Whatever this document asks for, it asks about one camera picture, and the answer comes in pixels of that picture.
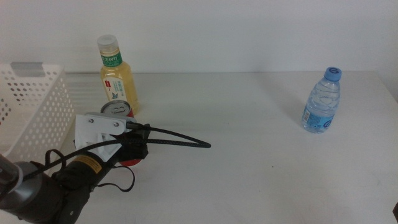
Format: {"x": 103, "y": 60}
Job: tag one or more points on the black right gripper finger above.
{"x": 395, "y": 211}

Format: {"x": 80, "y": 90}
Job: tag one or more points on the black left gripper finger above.
{"x": 136, "y": 152}

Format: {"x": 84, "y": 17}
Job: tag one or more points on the red cola can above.
{"x": 116, "y": 109}

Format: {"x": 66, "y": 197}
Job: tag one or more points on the yellow tea bottle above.
{"x": 119, "y": 74}

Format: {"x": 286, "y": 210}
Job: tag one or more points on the clear water bottle blue cap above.
{"x": 321, "y": 105}

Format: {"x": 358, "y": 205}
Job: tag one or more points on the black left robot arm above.
{"x": 46, "y": 199}

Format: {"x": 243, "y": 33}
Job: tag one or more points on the white perforated plastic basket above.
{"x": 37, "y": 102}

